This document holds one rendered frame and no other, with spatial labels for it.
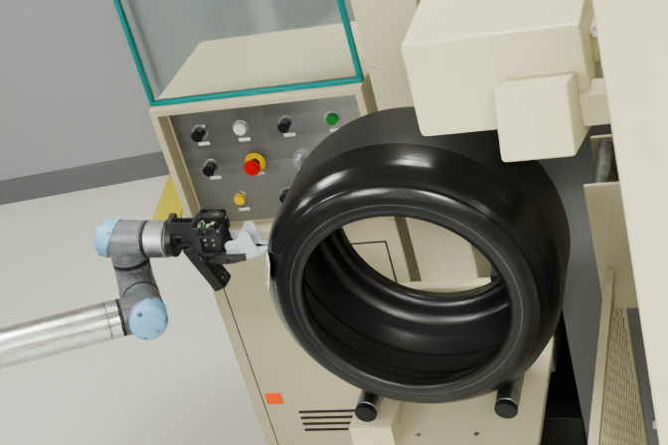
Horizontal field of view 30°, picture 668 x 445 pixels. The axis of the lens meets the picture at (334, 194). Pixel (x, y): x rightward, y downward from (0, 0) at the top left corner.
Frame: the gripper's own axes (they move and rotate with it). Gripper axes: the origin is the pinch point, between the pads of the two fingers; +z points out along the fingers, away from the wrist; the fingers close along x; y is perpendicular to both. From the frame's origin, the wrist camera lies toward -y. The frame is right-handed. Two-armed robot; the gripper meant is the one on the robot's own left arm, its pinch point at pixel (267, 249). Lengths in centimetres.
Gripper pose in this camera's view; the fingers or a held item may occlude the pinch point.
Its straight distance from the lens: 242.8
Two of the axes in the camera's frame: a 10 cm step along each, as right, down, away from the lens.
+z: 9.6, 0.1, -2.7
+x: 2.3, -5.4, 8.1
